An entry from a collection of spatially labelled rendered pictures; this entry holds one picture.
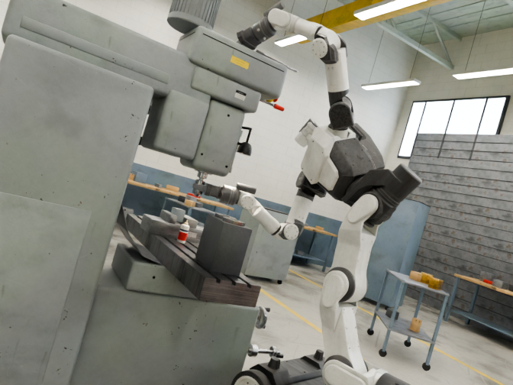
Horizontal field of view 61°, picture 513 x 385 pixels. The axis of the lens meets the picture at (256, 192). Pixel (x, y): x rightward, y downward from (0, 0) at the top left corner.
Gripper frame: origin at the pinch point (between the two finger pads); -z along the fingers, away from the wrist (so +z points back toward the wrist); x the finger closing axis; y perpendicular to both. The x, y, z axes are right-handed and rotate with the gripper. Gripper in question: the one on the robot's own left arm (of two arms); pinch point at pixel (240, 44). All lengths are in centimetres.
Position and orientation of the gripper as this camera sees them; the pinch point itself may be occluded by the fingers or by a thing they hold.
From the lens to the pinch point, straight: 213.4
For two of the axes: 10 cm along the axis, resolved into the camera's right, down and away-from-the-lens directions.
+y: -1.5, -9.4, 3.2
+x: 6.0, 1.7, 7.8
